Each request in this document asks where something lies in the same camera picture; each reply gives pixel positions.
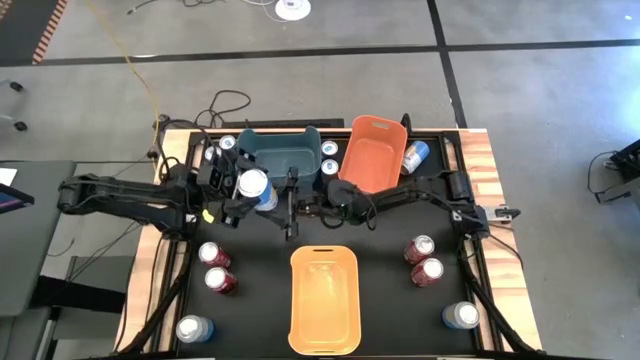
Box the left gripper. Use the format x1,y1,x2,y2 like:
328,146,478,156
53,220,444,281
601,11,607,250
199,155,261,227

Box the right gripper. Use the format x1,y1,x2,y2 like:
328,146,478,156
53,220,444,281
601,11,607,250
285,167,361,242

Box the silver blue can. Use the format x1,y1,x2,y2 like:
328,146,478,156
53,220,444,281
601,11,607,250
238,168,279,213

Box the red Coca-Cola can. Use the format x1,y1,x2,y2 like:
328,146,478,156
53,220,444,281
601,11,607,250
203,266,239,295
197,241,233,270
410,257,445,289
403,234,436,266

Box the orange plastic bin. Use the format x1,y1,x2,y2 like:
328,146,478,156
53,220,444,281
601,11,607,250
338,114,410,195

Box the yellow plastic bin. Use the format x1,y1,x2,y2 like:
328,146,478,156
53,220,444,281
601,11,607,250
288,244,362,357

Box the Spindrift lemon soda can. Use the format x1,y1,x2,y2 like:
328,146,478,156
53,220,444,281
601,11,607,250
441,301,481,331
401,140,431,176

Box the blue plastic bin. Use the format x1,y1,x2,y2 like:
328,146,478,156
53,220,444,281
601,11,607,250
235,125,322,184

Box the black power strip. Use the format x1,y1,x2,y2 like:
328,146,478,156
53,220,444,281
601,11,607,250
220,118,345,129

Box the white round floor device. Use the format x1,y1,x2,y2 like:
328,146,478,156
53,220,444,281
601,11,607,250
274,0,312,22

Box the grey desk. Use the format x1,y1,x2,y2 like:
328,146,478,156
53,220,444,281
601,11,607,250
0,159,77,319

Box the dark tablet screen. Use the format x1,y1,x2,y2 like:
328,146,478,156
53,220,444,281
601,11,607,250
0,182,35,215

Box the chair base with casters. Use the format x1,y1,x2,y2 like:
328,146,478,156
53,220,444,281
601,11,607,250
0,78,29,134

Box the orange black striped mat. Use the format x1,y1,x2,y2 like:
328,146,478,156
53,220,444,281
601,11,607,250
0,0,69,66

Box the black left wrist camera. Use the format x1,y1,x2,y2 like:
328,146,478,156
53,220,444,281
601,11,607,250
197,163,225,192

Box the black looped floor cable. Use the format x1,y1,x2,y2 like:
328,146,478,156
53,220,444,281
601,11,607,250
193,89,252,129

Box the yellow cable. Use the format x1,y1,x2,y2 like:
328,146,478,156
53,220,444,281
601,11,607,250
83,0,161,160

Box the black equipment with cables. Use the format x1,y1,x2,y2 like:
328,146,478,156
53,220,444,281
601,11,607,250
587,138,640,205

